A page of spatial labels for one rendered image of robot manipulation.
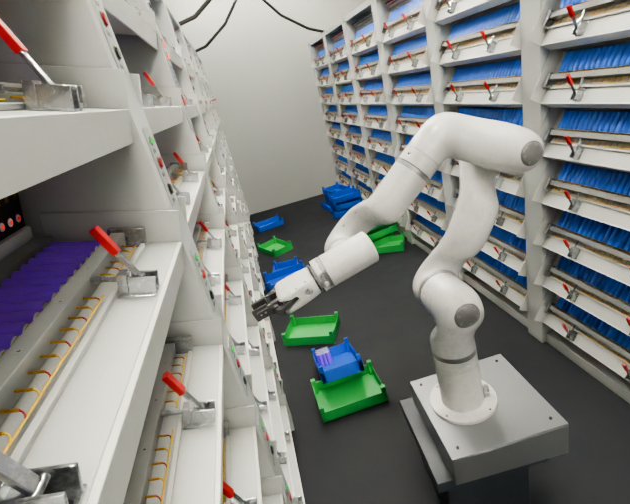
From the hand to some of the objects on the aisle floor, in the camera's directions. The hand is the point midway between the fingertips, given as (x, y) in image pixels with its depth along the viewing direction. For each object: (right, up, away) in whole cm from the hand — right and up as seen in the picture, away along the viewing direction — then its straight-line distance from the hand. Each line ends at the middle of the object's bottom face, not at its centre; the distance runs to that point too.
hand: (261, 309), depth 97 cm
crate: (+12, -34, +135) cm, 140 cm away
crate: (+29, -52, +84) cm, 103 cm away
